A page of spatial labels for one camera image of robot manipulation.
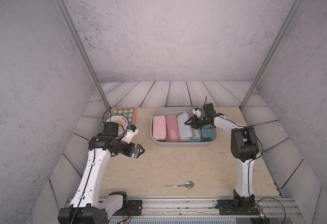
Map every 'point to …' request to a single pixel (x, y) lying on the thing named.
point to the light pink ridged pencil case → (159, 129)
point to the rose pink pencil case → (172, 130)
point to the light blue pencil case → (185, 130)
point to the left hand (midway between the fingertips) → (138, 147)
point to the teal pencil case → (206, 133)
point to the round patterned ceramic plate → (122, 122)
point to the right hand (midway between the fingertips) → (186, 123)
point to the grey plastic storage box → (174, 111)
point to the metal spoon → (188, 185)
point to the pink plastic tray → (134, 114)
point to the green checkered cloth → (128, 112)
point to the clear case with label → (196, 136)
